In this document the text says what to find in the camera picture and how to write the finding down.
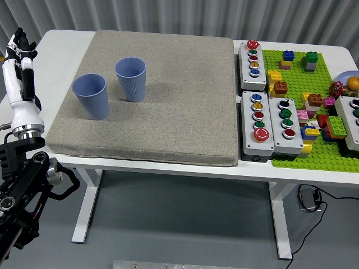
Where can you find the light blue plate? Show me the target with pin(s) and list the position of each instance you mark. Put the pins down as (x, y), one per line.
(343, 76)

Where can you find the orange toy fruit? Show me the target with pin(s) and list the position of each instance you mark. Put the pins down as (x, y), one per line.
(353, 82)

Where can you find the green grey brick stack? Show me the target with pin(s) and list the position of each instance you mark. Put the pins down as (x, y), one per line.
(310, 63)

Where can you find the light pink brick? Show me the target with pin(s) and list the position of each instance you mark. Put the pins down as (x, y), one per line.
(302, 115)

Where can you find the blue yellow pink brick stack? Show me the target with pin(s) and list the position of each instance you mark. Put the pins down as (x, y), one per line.
(287, 57)

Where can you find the blue ribbed cup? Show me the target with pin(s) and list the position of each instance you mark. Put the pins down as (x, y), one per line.
(131, 81)
(92, 98)

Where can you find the brown brick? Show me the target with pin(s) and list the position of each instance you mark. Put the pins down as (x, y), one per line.
(280, 87)

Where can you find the white brick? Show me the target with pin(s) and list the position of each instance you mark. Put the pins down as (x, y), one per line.
(310, 108)

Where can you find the grey power adapter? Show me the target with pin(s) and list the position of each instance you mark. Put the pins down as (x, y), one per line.
(307, 199)

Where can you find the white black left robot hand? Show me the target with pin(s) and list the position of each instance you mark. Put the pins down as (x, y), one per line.
(19, 112)

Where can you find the grey-brown fabric mat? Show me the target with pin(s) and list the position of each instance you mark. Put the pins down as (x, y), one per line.
(174, 106)

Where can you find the white table leg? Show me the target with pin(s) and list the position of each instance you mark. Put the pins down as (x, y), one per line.
(87, 201)
(280, 218)

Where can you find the red brick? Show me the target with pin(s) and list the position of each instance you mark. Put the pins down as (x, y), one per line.
(322, 121)

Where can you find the red valve wheel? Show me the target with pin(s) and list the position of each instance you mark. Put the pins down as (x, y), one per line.
(336, 89)

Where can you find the yellow cylinder brick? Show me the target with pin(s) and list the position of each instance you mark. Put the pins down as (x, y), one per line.
(306, 148)

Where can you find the five-button control box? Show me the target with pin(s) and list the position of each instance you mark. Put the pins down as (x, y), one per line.
(252, 145)

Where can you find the magenta brick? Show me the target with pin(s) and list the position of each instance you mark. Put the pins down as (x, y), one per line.
(328, 102)

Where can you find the grey pleated curtain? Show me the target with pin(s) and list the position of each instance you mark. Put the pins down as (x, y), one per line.
(179, 15)

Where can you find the green studded baseplate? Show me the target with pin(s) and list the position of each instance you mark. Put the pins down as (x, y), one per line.
(297, 81)

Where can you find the green orange brick stack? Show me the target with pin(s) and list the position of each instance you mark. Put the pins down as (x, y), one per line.
(336, 127)

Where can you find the grey control box, black buttons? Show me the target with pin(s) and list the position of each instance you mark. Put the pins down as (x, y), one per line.
(347, 126)

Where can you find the control box with black switch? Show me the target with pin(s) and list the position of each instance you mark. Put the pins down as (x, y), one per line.
(290, 144)

